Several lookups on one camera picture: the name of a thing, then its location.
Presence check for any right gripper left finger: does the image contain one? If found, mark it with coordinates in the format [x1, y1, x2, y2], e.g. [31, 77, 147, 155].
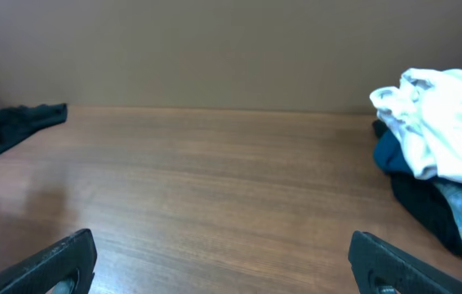
[0, 229, 97, 294]

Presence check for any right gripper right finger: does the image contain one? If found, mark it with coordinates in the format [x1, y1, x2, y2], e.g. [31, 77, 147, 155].
[348, 231, 462, 294]

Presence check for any white t-shirt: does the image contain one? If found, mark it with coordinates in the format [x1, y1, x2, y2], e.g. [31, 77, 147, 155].
[369, 69, 462, 184]

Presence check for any black garment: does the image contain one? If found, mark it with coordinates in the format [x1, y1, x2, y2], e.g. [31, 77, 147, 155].
[0, 104, 68, 154]

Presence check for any dark folded garment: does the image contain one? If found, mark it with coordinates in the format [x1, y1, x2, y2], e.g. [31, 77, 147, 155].
[372, 120, 462, 257]

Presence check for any blue folded shirt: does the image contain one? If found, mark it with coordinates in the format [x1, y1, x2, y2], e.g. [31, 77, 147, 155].
[373, 129, 462, 188]

